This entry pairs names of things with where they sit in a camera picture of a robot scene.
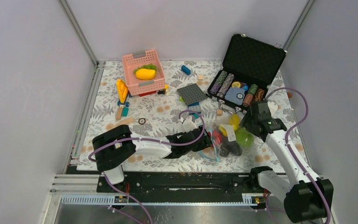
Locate blue toy brick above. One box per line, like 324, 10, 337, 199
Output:
181, 65, 191, 75

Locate grey lego brick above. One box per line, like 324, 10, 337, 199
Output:
188, 102, 202, 113

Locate red fake apple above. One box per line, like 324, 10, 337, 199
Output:
211, 130, 223, 147

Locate wooden plank block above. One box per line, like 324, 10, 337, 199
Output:
119, 117, 135, 125

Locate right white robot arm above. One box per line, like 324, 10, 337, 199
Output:
240, 100, 334, 223

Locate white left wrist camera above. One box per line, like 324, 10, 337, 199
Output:
180, 115, 199, 133

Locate grey lego baseplate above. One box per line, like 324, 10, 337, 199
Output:
177, 84, 207, 105

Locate black poker chip case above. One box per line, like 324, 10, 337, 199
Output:
206, 34, 287, 113

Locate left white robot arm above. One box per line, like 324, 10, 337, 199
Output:
88, 125, 212, 192

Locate red toy brick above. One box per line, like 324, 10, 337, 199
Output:
139, 91, 157, 97

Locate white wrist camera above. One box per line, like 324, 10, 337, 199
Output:
268, 101, 278, 116
180, 115, 199, 133

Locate pink plastic basket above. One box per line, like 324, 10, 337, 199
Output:
122, 49, 165, 96

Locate yellow fake mango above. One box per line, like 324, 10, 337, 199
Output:
135, 69, 157, 80

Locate green fake cabbage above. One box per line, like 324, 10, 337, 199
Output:
235, 127, 255, 149

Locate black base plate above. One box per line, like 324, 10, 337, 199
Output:
96, 171, 268, 205

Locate purple fake eggplant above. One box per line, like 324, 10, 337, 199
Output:
219, 139, 242, 157

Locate yellow fake lemon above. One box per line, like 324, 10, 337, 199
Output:
228, 114, 241, 131

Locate green fake grapes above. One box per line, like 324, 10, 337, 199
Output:
133, 63, 158, 74

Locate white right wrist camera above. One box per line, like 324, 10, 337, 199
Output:
268, 101, 278, 116

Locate yellow toy block stack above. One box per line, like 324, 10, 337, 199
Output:
116, 79, 130, 105

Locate clear zip top bag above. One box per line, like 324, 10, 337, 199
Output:
200, 115, 250, 161

